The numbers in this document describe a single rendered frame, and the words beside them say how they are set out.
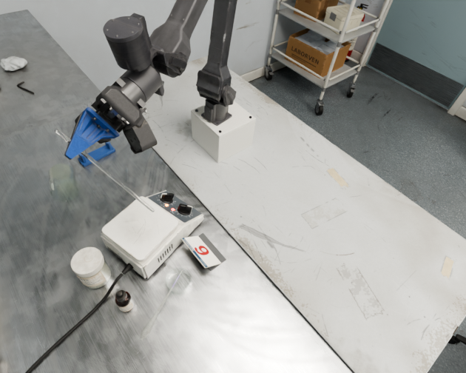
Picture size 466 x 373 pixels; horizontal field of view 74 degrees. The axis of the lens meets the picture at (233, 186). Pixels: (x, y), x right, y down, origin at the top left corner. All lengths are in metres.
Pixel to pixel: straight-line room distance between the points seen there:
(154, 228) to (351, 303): 0.46
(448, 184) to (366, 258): 1.87
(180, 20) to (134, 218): 0.40
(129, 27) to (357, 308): 0.69
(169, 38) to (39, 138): 0.61
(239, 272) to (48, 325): 0.40
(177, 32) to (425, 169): 2.28
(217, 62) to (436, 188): 2.04
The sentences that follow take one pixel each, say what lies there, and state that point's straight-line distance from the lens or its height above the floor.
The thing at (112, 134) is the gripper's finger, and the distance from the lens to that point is 0.52.
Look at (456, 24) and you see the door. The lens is 3.23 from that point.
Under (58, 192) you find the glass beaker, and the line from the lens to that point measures 0.91.
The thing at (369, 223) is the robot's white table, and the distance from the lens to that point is 0.89.
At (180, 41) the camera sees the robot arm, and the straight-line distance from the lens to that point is 0.60.
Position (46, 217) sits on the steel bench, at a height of 0.90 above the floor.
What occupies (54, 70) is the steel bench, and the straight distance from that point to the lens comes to 1.40.
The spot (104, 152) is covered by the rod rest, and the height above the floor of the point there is 0.91.
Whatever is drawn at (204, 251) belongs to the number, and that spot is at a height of 0.92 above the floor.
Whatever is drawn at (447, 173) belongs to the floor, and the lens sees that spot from 2.73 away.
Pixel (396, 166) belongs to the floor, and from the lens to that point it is 2.54.
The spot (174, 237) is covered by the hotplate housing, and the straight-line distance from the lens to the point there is 0.69.
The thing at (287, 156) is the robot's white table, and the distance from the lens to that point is 0.96.
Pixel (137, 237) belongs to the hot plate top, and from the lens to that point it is 0.68.
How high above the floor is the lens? 1.56
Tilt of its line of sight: 51 degrees down
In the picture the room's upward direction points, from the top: 6 degrees clockwise
